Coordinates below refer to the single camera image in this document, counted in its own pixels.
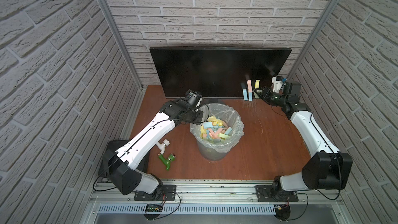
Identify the yellow sticky note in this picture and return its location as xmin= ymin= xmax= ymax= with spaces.
xmin=255 ymin=80 xmax=260 ymax=89

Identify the pink sticky note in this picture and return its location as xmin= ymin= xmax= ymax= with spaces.
xmin=247 ymin=80 xmax=252 ymax=101

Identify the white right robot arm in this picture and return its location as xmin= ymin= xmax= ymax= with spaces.
xmin=254 ymin=82 xmax=353 ymax=192

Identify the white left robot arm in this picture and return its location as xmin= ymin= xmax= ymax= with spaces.
xmin=99 ymin=94 xmax=203 ymax=195

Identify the blue sticky note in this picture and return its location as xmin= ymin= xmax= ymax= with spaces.
xmin=240 ymin=83 xmax=248 ymax=101

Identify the pile of discarded sticky notes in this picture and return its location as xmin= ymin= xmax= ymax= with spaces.
xmin=200 ymin=116 xmax=233 ymax=144

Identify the black flat monitor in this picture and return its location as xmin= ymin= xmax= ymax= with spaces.
xmin=150 ymin=46 xmax=292 ymax=99

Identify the clear plastic bin liner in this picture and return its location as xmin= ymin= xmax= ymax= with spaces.
xmin=190 ymin=103 xmax=245 ymax=153

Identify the white plastic faucet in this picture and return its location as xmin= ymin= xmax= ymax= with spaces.
xmin=156 ymin=139 xmax=170 ymax=155

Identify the left controller board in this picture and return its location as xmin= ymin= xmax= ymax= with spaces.
xmin=145 ymin=204 xmax=163 ymax=214

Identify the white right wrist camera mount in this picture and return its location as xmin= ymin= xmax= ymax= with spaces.
xmin=271 ymin=76 xmax=286 ymax=94

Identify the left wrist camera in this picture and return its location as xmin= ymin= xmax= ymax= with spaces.
xmin=185 ymin=90 xmax=202 ymax=107

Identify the aluminium front rail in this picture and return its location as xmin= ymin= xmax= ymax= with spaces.
xmin=90 ymin=178 xmax=343 ymax=206

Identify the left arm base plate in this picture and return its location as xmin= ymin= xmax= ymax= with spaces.
xmin=134 ymin=184 xmax=177 ymax=202

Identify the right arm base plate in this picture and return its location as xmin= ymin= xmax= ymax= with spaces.
xmin=255 ymin=185 xmax=299 ymax=202

